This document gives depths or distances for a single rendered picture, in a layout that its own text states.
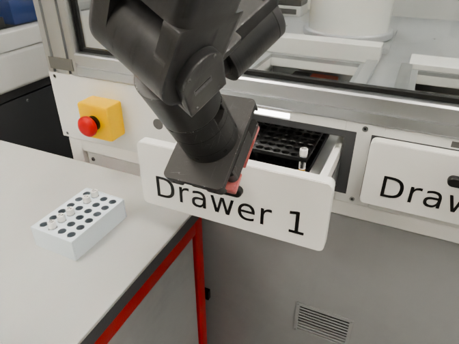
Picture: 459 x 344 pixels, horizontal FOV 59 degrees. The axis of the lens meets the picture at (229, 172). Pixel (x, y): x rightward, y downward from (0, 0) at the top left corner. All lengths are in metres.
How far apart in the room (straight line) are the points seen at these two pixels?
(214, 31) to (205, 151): 0.15
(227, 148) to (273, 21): 0.12
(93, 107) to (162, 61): 0.58
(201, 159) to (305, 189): 0.18
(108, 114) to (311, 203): 0.43
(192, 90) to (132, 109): 0.56
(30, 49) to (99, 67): 0.53
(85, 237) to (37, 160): 0.35
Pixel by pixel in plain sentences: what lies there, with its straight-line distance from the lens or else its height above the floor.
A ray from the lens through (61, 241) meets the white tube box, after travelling 0.67.
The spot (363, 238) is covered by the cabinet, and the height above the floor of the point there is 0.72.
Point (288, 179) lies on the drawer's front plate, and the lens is 0.53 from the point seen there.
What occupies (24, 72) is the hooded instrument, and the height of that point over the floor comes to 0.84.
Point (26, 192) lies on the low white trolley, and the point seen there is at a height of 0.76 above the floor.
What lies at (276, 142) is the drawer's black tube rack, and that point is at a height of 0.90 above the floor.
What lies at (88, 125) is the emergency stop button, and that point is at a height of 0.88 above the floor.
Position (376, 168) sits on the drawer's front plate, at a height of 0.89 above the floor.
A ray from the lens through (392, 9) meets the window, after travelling 0.62.
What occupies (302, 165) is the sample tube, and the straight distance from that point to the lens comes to 0.63.
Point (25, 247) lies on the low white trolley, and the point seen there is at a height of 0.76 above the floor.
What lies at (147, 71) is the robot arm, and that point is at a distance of 0.25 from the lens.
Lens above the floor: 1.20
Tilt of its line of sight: 31 degrees down
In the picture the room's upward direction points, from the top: straight up
